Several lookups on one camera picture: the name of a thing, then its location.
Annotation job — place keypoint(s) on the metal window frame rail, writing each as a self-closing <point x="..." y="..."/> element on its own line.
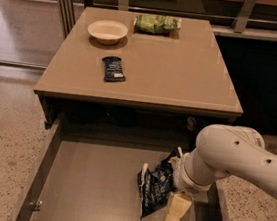
<point x="198" y="5"/>

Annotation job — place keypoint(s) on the green chip bag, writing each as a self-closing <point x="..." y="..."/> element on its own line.
<point x="156" y="24"/>

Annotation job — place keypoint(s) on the blue kettle chip bag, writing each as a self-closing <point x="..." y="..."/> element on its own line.
<point x="155" y="186"/>

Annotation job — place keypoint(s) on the white paper bowl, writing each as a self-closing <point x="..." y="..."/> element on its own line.
<point x="107" y="32"/>

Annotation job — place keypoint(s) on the open grey top drawer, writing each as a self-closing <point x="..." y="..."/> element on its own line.
<point x="88" y="172"/>

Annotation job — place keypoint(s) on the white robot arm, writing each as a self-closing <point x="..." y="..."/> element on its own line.
<point x="222" y="151"/>

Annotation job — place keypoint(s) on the small dark blue snack packet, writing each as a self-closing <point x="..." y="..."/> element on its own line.
<point x="113" y="69"/>

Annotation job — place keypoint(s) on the tan counter cabinet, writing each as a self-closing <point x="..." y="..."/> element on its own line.
<point x="183" y="72"/>

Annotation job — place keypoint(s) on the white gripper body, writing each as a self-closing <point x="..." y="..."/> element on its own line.
<point x="183" y="183"/>

